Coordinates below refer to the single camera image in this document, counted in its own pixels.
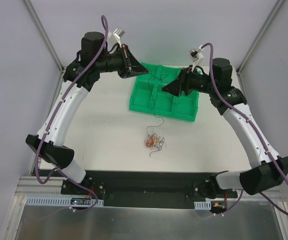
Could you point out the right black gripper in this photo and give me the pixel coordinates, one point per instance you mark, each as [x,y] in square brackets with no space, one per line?
[183,82]

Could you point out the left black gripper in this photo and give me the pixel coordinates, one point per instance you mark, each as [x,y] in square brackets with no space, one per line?
[126,62]

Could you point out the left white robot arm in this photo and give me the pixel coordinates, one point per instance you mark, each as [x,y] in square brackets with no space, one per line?
[99,53]

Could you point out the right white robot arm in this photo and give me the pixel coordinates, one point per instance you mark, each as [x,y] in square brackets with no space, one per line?
[267,166]

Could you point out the green compartment tray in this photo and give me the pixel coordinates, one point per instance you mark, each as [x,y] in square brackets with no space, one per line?
[148,98]

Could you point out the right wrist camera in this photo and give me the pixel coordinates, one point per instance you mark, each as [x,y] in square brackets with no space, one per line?
[196,56]

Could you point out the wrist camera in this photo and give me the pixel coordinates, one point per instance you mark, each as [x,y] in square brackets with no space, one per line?
[196,56]
[115,37]

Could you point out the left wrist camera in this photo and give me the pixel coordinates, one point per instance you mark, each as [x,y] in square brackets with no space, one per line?
[115,37]

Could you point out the right aluminium post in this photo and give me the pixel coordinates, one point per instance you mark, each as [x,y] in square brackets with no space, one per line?
[260,34]

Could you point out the aluminium post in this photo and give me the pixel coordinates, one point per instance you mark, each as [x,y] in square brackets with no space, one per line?
[260,34]
[43,34]

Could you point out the left aluminium post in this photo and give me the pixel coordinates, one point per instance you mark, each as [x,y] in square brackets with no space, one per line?
[43,34]

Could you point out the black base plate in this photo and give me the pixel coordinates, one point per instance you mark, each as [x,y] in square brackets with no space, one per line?
[143,189]

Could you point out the right white cable duct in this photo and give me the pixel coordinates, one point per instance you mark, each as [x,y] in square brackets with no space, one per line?
[202,205]

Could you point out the white cable duct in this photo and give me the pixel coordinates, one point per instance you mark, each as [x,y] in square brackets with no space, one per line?
[202,205]
[63,201]

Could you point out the aluminium frame rail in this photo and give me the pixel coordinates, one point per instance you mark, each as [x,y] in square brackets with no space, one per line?
[29,186]

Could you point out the left white cable duct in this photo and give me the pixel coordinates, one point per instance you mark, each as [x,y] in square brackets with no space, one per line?
[63,201]

